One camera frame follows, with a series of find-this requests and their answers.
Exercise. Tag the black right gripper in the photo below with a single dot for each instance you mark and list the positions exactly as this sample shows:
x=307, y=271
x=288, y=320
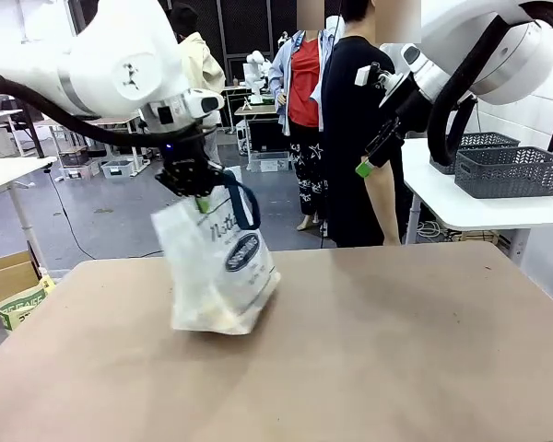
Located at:
x=405, y=103

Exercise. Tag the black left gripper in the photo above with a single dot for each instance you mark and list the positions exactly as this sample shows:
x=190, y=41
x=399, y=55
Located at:
x=186, y=175

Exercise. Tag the dark grey plastic basket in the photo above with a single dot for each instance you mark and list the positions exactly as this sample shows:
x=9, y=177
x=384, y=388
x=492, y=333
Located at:
x=486, y=139
x=511, y=172

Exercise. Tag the person right forearm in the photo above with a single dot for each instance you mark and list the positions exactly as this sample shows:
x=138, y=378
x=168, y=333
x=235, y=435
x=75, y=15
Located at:
x=383, y=207

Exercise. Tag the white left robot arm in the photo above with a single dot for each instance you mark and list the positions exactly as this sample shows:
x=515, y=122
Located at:
x=120, y=55

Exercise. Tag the person in black T-shirt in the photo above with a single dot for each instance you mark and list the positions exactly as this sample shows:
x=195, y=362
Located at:
x=350, y=138

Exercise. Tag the clear plastic storage bin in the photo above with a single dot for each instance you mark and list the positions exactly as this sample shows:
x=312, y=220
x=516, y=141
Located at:
x=119, y=168
x=269, y=161

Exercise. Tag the person in red shirt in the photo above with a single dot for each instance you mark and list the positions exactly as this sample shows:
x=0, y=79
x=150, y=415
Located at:
x=302, y=87

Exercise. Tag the small wooden top table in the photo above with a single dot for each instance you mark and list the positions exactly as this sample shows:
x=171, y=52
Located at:
x=258, y=110

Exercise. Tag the wooden top workbench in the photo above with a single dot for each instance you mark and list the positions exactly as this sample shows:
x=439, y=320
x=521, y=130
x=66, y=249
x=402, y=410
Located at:
x=115, y=120

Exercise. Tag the wide white side table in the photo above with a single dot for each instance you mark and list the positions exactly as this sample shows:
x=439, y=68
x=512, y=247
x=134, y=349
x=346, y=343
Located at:
x=488, y=212

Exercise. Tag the small white background robot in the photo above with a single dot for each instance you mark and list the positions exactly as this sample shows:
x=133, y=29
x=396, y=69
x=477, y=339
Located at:
x=255, y=76

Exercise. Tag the person in cream jacket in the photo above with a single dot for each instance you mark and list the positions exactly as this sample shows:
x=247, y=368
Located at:
x=203, y=64

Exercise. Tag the black tripod with clamp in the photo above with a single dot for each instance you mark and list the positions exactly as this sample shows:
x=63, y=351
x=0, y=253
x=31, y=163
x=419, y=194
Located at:
x=32, y=136

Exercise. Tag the white height-adjustable desk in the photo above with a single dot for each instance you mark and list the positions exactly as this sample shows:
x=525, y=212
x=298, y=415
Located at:
x=4, y=175

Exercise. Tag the green printed carton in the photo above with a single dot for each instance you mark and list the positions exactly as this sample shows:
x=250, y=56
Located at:
x=23, y=304

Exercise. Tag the brown cardboard box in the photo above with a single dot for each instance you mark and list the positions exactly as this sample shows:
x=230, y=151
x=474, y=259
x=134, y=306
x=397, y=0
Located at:
x=4, y=276

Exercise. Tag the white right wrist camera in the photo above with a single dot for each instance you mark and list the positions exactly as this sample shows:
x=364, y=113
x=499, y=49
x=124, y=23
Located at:
x=364, y=76

